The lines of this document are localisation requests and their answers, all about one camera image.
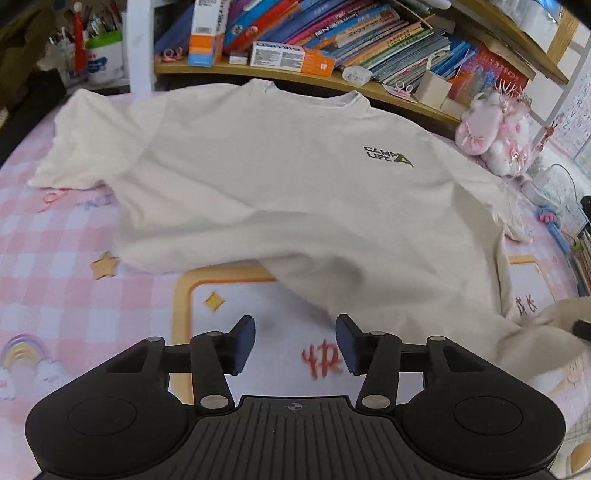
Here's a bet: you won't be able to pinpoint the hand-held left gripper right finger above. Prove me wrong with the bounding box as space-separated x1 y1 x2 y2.
335 314 483 411

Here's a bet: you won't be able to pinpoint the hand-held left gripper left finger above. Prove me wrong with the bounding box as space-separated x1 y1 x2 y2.
105 315 257 414

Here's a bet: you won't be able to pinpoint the cream t-shirt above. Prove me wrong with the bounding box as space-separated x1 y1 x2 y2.
28 78 588 386

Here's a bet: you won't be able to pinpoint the blue pen with pink topper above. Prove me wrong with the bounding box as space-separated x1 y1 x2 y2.
537 208 573 254

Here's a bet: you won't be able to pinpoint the pink checked printed mat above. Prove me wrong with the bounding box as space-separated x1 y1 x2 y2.
0 88 591 480

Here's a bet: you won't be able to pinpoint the pink plush toy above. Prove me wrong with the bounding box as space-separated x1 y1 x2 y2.
455 91 546 177

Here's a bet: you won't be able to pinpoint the pink scissors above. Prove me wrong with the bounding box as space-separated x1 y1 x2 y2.
383 79 416 99

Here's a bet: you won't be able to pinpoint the small white cardboard box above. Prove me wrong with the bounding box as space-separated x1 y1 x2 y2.
414 70 453 104

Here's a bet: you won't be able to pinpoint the small clear plastic case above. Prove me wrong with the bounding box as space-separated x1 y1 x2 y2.
342 65 373 86

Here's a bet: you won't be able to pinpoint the wooden bookshelf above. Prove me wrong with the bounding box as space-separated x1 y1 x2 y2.
154 0 572 126

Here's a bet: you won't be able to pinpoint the flat white orange box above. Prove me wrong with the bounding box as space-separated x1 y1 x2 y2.
249 41 337 75

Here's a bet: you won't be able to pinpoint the row of colourful books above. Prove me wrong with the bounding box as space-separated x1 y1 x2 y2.
222 0 529 108

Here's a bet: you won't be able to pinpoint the tall orange white box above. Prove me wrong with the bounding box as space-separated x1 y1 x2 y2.
187 0 232 68

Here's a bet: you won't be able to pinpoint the white pen holder tub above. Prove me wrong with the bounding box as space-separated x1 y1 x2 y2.
85 30 126 86

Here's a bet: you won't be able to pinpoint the white wire basket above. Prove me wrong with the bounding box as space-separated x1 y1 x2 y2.
522 164 589 236

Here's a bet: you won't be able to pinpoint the letter chart wall poster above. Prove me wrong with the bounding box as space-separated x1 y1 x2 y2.
549 69 591 162

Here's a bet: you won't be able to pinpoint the white upright post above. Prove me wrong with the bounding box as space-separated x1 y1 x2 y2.
126 0 158 95

